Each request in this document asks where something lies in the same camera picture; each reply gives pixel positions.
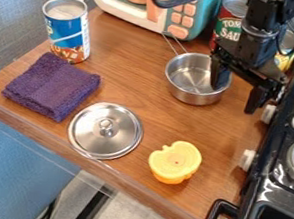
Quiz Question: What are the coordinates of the silver pot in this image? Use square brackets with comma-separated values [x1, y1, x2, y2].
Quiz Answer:
[152, 32, 239, 111]

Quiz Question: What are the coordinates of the purple cloth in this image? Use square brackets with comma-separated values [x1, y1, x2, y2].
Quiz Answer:
[0, 46, 105, 127]

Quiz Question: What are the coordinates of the yellow can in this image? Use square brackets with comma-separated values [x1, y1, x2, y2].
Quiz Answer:
[271, 28, 294, 74]

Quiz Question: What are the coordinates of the yellow toy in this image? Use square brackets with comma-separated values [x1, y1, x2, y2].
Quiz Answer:
[144, 136, 205, 188]

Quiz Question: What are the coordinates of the blue can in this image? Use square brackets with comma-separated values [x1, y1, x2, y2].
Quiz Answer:
[34, 0, 99, 67]

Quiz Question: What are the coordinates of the red can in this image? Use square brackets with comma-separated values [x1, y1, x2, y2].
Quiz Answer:
[207, 0, 252, 55]

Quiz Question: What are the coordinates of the toy stove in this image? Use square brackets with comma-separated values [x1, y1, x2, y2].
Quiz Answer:
[196, 30, 294, 219]

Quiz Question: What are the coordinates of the silver lid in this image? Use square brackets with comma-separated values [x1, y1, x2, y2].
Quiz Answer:
[63, 97, 147, 165]

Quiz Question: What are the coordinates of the toy microwave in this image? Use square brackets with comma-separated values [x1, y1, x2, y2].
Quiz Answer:
[82, 0, 226, 46]

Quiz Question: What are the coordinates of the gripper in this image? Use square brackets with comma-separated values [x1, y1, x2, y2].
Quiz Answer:
[202, 16, 294, 119]

